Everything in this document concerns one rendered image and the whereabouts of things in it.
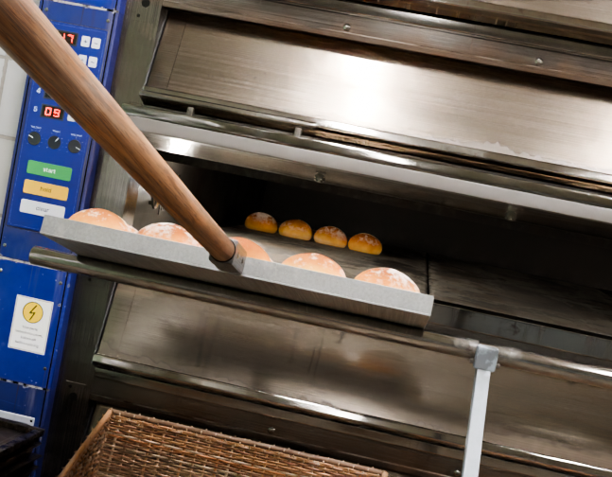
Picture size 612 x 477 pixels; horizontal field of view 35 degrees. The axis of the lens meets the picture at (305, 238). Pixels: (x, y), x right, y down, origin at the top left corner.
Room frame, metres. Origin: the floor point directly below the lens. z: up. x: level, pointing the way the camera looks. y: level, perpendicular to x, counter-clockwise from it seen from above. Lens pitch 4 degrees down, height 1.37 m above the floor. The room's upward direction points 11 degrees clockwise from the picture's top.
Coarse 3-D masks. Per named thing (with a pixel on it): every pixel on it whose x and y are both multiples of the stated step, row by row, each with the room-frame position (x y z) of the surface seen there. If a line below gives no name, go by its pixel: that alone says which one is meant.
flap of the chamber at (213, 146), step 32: (160, 128) 1.70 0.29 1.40; (192, 128) 1.70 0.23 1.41; (224, 160) 1.85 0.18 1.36; (256, 160) 1.76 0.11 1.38; (288, 160) 1.68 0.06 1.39; (320, 160) 1.67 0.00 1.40; (352, 160) 1.67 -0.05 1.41; (384, 192) 1.82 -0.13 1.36; (416, 192) 1.73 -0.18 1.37; (448, 192) 1.65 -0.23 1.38; (480, 192) 1.64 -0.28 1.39; (512, 192) 1.63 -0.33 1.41; (544, 224) 1.79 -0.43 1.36; (576, 224) 1.70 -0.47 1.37; (608, 224) 1.63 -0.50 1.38
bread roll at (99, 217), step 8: (96, 208) 1.37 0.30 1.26; (72, 216) 1.36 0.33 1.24; (80, 216) 1.35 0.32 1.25; (88, 216) 1.35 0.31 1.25; (96, 216) 1.35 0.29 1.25; (104, 216) 1.35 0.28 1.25; (112, 216) 1.36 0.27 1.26; (96, 224) 1.34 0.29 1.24; (104, 224) 1.34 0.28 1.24; (112, 224) 1.35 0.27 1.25; (120, 224) 1.35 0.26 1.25
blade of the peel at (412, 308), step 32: (64, 224) 1.33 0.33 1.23; (96, 256) 1.47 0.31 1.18; (128, 256) 1.37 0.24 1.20; (160, 256) 1.31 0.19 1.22; (192, 256) 1.31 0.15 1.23; (256, 288) 1.40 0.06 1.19; (288, 288) 1.31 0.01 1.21; (320, 288) 1.28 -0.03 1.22; (352, 288) 1.28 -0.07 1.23; (384, 288) 1.28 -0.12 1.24; (416, 320) 1.35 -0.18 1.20
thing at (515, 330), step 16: (432, 304) 1.79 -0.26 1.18; (448, 304) 1.81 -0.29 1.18; (432, 320) 1.79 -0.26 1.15; (448, 320) 1.79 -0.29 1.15; (464, 320) 1.78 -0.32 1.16; (480, 320) 1.78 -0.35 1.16; (496, 320) 1.78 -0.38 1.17; (512, 320) 1.77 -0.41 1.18; (528, 320) 1.80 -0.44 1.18; (496, 336) 1.78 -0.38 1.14; (512, 336) 1.77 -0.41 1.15; (528, 336) 1.77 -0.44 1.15; (544, 336) 1.77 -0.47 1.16; (560, 336) 1.76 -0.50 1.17; (576, 336) 1.76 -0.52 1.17; (592, 336) 1.76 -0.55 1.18; (608, 336) 1.80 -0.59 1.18; (576, 352) 1.76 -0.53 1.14; (592, 352) 1.76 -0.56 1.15; (608, 352) 1.75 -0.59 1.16
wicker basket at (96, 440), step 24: (96, 432) 1.74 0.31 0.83; (120, 432) 1.81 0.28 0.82; (144, 432) 1.81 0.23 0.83; (168, 432) 1.81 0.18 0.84; (192, 432) 1.80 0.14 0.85; (96, 456) 1.77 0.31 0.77; (120, 456) 1.79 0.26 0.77; (144, 456) 1.79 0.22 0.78; (168, 456) 1.79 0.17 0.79; (192, 456) 1.79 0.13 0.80; (216, 456) 1.79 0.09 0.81; (288, 456) 1.78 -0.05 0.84; (312, 456) 1.78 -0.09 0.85
